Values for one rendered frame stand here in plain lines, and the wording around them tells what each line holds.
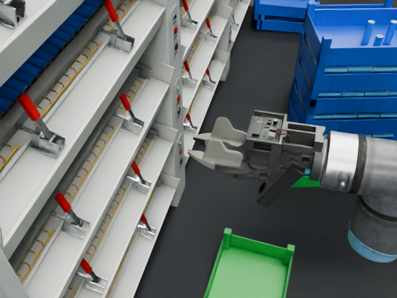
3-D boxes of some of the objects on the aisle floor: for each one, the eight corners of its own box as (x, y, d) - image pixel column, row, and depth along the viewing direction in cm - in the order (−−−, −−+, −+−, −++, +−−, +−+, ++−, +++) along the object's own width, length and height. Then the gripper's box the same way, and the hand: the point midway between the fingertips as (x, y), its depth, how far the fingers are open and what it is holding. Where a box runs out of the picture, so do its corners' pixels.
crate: (223, 242, 131) (224, 227, 125) (290, 260, 126) (295, 245, 121) (192, 339, 110) (192, 326, 105) (272, 365, 106) (276, 352, 100)
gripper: (328, 112, 68) (197, 94, 73) (324, 159, 61) (178, 137, 65) (320, 151, 74) (199, 133, 79) (315, 199, 67) (182, 176, 71)
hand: (198, 149), depth 74 cm, fingers open, 3 cm apart
